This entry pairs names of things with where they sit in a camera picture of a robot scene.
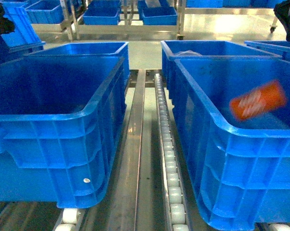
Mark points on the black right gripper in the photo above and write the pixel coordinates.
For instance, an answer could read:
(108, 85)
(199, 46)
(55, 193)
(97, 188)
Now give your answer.
(282, 12)

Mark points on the orange cylinder cap 4680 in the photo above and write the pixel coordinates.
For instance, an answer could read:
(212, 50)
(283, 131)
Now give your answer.
(258, 101)

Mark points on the blue bin rear right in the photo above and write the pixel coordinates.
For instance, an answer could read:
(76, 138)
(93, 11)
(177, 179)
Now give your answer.
(199, 49)

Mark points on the blue bin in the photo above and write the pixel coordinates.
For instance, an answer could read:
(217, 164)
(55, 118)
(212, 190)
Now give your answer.
(98, 49)
(239, 171)
(199, 49)
(60, 124)

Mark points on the blue bin front left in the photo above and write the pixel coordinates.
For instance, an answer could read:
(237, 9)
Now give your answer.
(60, 124)

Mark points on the blue bin rear left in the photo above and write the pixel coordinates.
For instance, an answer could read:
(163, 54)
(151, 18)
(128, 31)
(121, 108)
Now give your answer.
(98, 49)

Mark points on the blue bin front right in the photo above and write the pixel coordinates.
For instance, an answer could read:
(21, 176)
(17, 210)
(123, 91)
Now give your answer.
(239, 171)

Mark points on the white roller track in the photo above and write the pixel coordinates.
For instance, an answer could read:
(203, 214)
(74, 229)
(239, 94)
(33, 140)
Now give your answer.
(173, 194)

